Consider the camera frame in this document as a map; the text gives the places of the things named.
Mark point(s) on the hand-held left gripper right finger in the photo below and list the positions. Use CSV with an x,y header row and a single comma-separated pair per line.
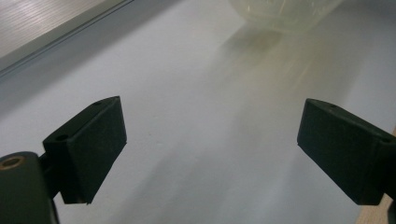
x,y
342,149

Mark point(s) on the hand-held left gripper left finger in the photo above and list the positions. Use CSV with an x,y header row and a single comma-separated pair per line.
x,y
90,149

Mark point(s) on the clear round plastic container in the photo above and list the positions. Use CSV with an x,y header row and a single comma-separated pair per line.
x,y
280,15

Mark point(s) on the light wooden board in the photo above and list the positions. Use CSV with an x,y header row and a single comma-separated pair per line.
x,y
373,214

